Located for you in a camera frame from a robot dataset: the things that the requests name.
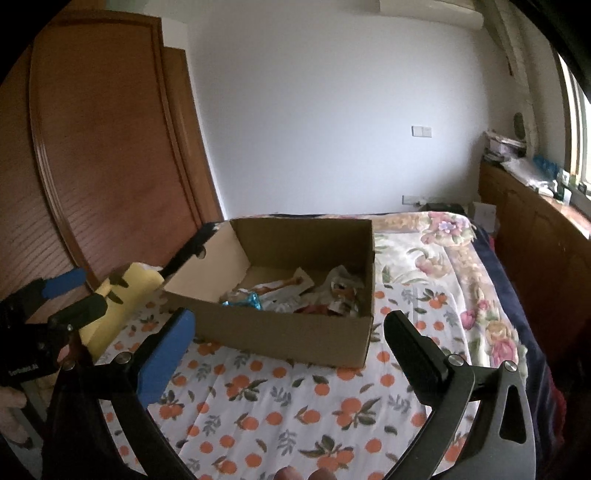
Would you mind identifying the blue foil candy wrapper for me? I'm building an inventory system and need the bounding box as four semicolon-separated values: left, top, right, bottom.
221;292;263;311

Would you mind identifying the orange white snack packet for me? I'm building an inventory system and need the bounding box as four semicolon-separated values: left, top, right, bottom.
219;268;315;310

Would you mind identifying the person's left hand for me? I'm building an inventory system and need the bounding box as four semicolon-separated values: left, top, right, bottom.
0;387;33;449

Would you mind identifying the person's right hand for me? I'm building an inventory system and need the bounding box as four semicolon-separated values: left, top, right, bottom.
272;465;339;480

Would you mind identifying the yellow plush pillow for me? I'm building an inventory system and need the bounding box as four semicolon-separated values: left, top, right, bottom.
79;262;164;361

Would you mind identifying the orange-print white bedsheet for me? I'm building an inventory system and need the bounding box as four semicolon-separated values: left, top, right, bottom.
96;283;468;480

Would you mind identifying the dark blue blanket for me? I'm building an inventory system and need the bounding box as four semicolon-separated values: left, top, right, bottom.
473;226;567;470

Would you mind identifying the wooden wardrobe door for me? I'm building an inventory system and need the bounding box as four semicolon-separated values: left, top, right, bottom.
1;8;222;301

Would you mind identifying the silver orange snack bag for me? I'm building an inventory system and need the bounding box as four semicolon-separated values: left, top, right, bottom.
318;265;365;318

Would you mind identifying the floral quilt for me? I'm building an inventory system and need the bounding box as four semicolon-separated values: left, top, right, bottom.
368;210;528;370

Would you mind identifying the brown cardboard box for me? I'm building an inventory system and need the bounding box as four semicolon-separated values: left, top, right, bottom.
162;216;375;368

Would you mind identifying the wooden sideboard cabinet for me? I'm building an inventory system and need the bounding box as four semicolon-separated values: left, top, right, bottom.
478;162;590;360

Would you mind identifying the clutter on sideboard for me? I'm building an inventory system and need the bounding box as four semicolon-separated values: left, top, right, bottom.
484;130;590;214

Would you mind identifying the window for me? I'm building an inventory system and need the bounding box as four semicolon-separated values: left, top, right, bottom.
554;51;590;198

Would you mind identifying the white air conditioner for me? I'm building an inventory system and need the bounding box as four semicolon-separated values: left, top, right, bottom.
379;0;484;30

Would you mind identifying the white wall switch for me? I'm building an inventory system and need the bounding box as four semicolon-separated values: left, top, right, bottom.
412;125;433;138

